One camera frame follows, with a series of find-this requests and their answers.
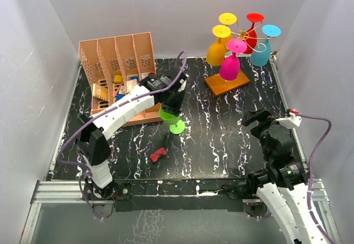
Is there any red wine glass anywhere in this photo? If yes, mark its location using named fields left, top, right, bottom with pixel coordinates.
left=238, top=13, right=264, bottom=54

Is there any gold wire rack wooden base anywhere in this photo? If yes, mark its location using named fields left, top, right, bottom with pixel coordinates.
left=204, top=28, right=273, bottom=97

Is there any red bone-shaped toy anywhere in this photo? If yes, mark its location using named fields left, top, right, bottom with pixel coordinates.
left=150, top=148, right=167, bottom=163

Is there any rear yellow wine glass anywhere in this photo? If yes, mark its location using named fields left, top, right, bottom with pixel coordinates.
left=218, top=13, right=237, bottom=53

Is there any blue wine glass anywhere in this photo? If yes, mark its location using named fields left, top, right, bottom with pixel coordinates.
left=249, top=24, right=282, bottom=66

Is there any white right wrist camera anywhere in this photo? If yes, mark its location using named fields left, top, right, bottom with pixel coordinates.
left=276, top=109, right=301, bottom=129

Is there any white red box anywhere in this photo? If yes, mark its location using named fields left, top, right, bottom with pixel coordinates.
left=141, top=72, right=149, bottom=82

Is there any peach plastic file organizer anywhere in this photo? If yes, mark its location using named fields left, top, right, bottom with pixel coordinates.
left=79, top=32, right=156, bottom=115

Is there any yellow block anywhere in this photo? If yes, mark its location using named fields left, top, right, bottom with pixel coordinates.
left=112, top=75, right=123, bottom=84

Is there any front orange wine glass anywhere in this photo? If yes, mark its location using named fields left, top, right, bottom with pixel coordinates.
left=206, top=25, right=232, bottom=66

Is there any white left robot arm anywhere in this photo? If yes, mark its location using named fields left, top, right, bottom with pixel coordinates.
left=75, top=73, right=188, bottom=200

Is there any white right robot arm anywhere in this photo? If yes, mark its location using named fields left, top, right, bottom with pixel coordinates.
left=242, top=108, right=333, bottom=243

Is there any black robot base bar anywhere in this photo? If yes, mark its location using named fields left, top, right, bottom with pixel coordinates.
left=84, top=178, right=271, bottom=220

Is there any pink wine glass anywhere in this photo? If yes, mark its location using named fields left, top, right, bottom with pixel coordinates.
left=219, top=39, right=247, bottom=81

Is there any green wine glass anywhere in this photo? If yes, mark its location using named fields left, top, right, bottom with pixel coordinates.
left=159, top=108, right=185, bottom=134

